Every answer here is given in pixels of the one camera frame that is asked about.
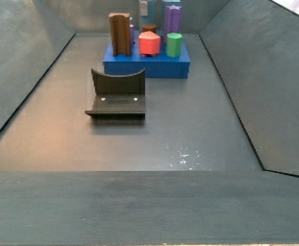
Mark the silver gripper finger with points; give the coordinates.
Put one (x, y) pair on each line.
(143, 7)

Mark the light blue oval peg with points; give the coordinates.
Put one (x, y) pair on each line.
(151, 17)

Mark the blue peg board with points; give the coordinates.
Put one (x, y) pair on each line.
(159, 66)

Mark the light blue corner peg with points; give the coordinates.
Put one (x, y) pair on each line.
(171, 2)

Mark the purple star peg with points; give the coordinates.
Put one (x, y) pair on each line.
(172, 18)

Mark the brown tall block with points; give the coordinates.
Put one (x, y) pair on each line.
(120, 33)

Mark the brown round peg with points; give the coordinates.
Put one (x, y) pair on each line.
(148, 27)

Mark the red white pentagon peg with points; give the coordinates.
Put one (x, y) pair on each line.
(148, 43)

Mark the green hexagon peg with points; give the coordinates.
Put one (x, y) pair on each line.
(173, 45)

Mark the black curved stand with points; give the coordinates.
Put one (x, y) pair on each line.
(118, 94)

